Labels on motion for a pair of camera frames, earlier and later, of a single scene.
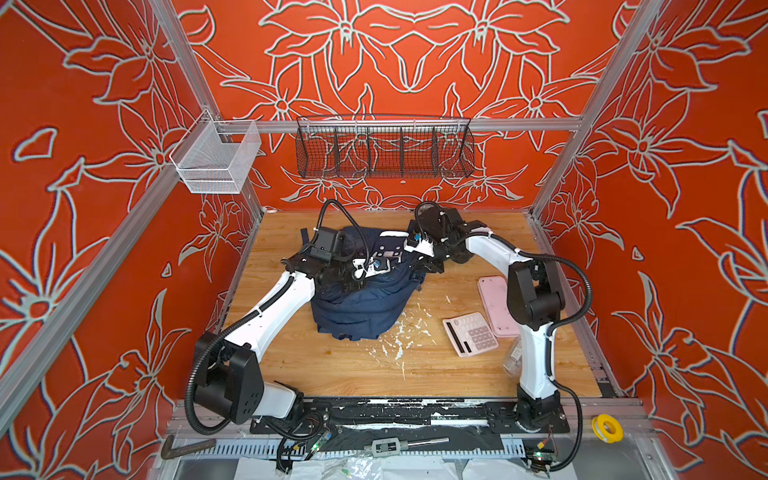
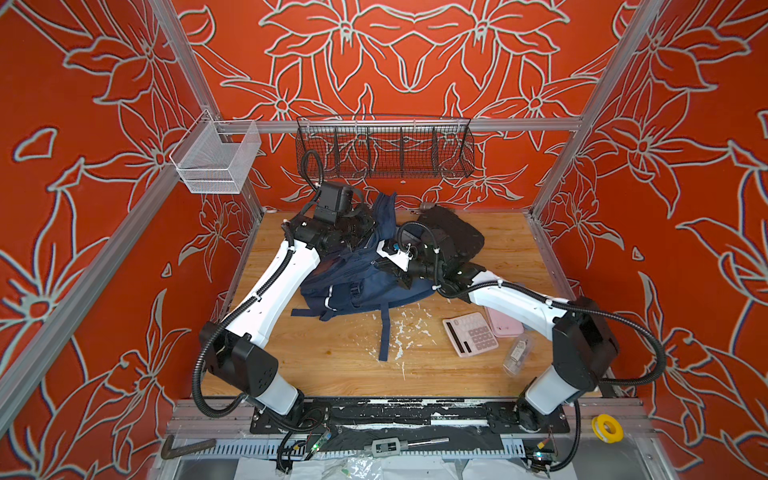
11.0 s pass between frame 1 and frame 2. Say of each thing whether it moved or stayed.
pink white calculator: stayed
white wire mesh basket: stayed
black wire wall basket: stayed
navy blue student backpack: moved
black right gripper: moved
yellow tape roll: stayed
